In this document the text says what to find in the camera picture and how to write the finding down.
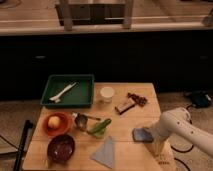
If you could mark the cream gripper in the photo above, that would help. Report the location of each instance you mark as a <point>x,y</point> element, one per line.
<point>158,146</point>

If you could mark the blue sponge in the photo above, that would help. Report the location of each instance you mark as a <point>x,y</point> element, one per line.
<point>142,135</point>

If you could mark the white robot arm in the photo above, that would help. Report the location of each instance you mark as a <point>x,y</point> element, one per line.
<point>176,121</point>

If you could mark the green plastic tray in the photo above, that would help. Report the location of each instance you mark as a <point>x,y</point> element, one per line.
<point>68,91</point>

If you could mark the brown chocolate pieces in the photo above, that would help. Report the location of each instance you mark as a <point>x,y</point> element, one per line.
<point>139,100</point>

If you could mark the dark rectangular block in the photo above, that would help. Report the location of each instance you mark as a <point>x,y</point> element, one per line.
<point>125,106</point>

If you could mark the grey triangular cloth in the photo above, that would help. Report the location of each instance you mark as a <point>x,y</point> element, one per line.
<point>105,154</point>

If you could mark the green vegetable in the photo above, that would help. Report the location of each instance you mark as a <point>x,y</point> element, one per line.
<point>99,128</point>

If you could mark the dark device on floor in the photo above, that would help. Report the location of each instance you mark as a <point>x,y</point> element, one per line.
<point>199,99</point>

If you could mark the white cup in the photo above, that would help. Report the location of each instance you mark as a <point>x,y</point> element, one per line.
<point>107,94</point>

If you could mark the metal measuring spoon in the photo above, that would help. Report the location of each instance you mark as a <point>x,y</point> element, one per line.
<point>82,119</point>

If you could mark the dark purple bowl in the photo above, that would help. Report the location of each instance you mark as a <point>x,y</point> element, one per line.
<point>61,148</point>

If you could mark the orange bowl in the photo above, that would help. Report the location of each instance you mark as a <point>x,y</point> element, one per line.
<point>65,124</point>

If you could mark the yellow lemon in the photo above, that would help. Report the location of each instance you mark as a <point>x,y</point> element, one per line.
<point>54,122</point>

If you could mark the white brush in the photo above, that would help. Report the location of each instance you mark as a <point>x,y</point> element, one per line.
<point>56,98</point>

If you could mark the black pole stand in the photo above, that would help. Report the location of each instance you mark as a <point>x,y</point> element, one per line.
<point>27,126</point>

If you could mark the wooden chair frame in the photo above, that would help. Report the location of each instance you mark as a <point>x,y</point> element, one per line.
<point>94,12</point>

